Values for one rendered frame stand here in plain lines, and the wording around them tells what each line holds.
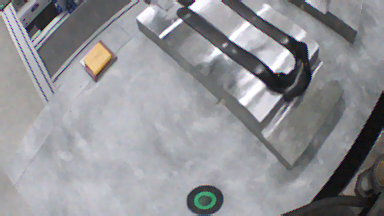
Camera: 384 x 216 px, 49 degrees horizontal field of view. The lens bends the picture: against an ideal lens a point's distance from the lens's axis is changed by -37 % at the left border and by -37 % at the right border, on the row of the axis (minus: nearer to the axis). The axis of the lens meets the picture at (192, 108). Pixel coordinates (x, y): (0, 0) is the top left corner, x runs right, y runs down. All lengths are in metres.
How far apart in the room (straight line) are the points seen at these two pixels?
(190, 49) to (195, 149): 0.21
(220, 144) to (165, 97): 0.15
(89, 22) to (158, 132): 0.90
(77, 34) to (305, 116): 1.12
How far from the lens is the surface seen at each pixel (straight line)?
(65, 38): 2.18
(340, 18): 1.40
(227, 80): 1.27
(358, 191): 1.36
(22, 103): 2.40
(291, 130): 1.30
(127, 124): 1.38
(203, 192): 1.30
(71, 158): 1.39
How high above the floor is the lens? 2.12
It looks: 74 degrees down
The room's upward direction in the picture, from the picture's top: 10 degrees counter-clockwise
